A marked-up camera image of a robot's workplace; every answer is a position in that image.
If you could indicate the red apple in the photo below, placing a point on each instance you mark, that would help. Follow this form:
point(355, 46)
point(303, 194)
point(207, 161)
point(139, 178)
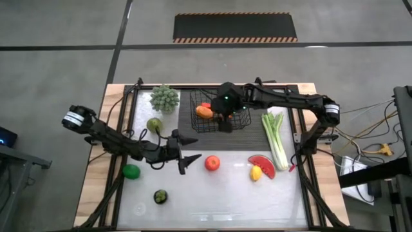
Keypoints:
point(212, 163)

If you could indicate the black equipment stand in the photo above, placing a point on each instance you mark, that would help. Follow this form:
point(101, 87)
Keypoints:
point(402, 122)

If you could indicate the green apple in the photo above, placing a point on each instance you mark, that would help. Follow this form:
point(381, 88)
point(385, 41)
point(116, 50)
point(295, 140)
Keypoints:
point(154, 125)

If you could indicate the white box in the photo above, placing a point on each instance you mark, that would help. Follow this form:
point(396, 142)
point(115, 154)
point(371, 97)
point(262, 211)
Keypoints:
point(351, 167)

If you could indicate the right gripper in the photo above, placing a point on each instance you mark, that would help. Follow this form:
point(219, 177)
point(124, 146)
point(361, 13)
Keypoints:
point(227, 96)

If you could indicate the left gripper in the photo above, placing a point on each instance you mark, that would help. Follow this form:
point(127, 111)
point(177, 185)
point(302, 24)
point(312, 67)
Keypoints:
point(175, 149)

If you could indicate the yellow lemon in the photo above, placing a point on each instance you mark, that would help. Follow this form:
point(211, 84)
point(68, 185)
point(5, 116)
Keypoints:
point(256, 173)

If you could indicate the black metal table frame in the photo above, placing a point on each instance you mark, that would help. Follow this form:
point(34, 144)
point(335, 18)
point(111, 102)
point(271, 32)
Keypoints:
point(118, 206)

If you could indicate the green celery bunch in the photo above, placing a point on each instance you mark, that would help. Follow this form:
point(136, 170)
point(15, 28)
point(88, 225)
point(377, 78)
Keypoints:
point(277, 145)

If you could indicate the red watermelon slice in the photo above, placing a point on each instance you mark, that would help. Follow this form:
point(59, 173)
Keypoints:
point(265, 166)

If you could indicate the black hazard-striped floor mat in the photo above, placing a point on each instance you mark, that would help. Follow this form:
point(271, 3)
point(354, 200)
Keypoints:
point(235, 27)

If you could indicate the green lime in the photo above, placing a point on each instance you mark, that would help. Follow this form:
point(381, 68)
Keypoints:
point(131, 171)

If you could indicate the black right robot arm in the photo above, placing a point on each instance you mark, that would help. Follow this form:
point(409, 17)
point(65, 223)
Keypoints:
point(289, 100)

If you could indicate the black computer blue light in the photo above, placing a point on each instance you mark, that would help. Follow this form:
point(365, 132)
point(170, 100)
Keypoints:
point(8, 137)

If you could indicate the red chili pepper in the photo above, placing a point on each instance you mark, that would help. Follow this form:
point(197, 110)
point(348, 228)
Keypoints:
point(206, 104)

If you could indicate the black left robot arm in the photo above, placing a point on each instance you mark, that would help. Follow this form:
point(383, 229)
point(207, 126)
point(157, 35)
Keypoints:
point(112, 141)

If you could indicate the grey metal desk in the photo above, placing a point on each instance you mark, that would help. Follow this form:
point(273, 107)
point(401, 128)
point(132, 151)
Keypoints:
point(19, 158)

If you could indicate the orange tangerine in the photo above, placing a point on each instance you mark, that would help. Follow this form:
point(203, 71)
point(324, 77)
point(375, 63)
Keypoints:
point(203, 112)

